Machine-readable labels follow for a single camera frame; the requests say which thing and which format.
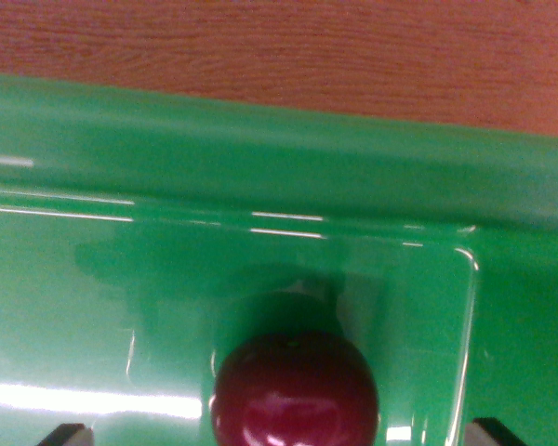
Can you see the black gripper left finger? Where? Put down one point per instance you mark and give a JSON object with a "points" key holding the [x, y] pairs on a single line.
{"points": [[70, 435]]}

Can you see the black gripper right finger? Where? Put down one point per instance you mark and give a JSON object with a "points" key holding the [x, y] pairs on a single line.
{"points": [[488, 434]]}

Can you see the dark red apple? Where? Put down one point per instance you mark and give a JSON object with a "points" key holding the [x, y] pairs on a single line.
{"points": [[295, 395]]}

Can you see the green plastic bin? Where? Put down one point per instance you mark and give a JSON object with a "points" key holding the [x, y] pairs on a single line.
{"points": [[121, 288]]}

